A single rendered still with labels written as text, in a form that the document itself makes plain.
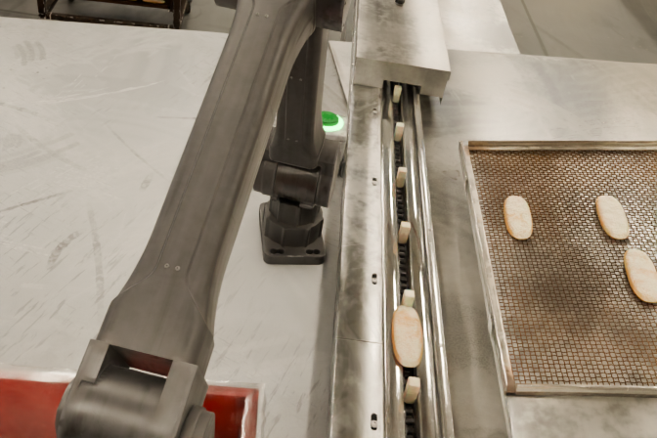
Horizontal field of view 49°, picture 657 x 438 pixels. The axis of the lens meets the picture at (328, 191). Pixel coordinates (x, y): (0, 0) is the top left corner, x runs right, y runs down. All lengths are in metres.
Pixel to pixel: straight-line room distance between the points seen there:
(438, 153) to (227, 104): 0.83
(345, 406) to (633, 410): 0.30
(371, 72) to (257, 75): 0.85
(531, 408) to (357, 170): 0.48
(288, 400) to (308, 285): 0.19
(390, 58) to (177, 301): 0.98
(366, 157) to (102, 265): 0.45
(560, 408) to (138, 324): 0.52
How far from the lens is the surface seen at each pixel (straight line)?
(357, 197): 1.07
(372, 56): 1.36
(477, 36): 1.83
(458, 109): 1.46
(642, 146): 1.27
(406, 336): 0.88
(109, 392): 0.44
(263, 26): 0.55
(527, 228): 1.03
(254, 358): 0.88
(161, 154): 1.19
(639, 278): 0.99
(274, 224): 0.99
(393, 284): 0.96
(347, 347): 0.85
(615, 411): 0.85
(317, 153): 0.88
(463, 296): 1.02
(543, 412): 0.83
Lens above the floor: 1.49
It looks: 36 degrees down
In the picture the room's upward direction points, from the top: 10 degrees clockwise
